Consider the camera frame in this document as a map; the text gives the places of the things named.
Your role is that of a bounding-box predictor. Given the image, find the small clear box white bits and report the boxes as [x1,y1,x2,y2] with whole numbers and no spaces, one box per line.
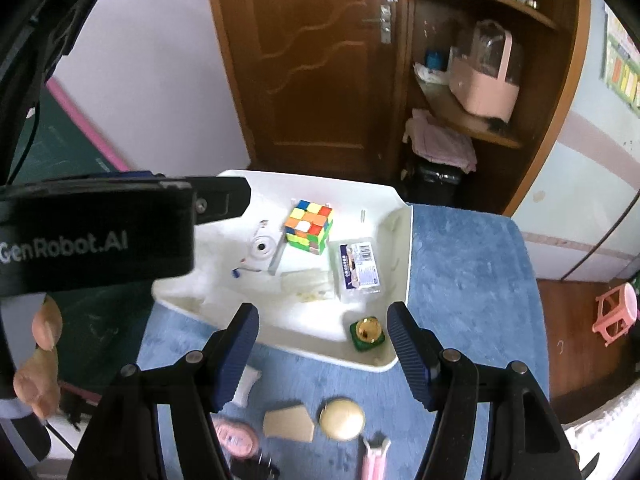
[281,269,335,303]

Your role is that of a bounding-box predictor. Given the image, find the metal door handle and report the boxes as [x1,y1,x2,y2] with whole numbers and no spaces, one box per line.
[361,4,393,45]

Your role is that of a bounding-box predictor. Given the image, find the pink storage basket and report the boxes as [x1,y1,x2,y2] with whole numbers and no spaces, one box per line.
[447,19,523,123]

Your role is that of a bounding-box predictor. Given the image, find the clear plastic box blue label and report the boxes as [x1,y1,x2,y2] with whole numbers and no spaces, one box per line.
[339,240,383,297]

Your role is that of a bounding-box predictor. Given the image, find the person's left hand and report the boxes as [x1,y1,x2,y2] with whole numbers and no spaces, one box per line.
[12,294,63,420]

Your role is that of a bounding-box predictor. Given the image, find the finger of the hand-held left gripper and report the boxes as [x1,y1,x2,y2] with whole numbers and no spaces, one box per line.
[192,176,252,223]

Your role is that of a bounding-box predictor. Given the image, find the pink round tin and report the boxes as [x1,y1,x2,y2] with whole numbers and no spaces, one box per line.
[210,414,260,458]

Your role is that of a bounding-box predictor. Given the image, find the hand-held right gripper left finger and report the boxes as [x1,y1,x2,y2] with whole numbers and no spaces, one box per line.
[67,303,261,480]

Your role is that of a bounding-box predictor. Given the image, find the pink plastic stool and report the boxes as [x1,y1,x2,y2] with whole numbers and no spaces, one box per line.
[592,282,640,347]

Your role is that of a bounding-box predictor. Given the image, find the small black case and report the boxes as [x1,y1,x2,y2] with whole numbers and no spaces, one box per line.
[231,452,281,480]

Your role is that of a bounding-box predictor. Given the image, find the brown wooden door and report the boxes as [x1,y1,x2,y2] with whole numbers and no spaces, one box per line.
[202,0,416,181]

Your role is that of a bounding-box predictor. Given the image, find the white plastic tray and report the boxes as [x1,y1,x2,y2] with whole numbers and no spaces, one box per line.
[151,169,414,373]

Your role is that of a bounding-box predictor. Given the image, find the white crumpled paper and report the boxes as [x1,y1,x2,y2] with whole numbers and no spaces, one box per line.
[412,62,451,86]

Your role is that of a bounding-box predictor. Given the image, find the colourful puzzle cube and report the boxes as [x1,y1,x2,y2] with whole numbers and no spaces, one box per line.
[282,200,335,256]

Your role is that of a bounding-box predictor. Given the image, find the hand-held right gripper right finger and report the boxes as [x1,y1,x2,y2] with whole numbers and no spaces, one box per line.
[387,302,583,480]

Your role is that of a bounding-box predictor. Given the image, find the brown wooden shelf unit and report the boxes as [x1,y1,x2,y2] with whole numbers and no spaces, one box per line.
[400,0,593,218]

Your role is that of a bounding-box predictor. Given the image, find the pink folded cloth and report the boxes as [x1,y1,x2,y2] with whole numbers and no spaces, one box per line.
[404,108,478,173]

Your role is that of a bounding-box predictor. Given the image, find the green chalkboard pink frame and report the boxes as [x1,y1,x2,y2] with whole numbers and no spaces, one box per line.
[10,77,156,406]

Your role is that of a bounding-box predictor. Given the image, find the gold dome green base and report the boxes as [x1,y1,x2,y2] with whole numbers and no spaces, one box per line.
[349,315,387,353]

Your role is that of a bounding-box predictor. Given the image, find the wall poster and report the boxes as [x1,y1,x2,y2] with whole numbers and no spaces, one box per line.
[600,5,640,111]

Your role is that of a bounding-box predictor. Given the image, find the blue fluffy table cloth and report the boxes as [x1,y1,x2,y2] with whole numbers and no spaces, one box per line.
[135,203,551,480]

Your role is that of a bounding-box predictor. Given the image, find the floral sliding wardrobe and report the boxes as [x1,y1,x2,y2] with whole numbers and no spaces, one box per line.
[507,0,640,286]

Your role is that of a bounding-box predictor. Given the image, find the gold round lid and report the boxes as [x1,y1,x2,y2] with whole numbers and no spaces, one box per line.
[319,398,367,442]

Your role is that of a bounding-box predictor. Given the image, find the white instant camera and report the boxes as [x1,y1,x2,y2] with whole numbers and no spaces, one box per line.
[235,219,286,277]

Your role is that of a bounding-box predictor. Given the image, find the beige hexagonal block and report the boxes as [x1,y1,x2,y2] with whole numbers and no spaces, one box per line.
[263,404,317,443]

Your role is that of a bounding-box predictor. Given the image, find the white bottle-shaped plastic piece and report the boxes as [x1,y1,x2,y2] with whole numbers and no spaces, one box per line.
[232,365,262,408]

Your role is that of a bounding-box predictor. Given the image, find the black bag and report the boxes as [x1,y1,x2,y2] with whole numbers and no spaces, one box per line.
[412,157,463,206]

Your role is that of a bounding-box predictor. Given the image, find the white quilted cushion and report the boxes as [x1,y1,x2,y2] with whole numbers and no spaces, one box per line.
[562,385,640,480]

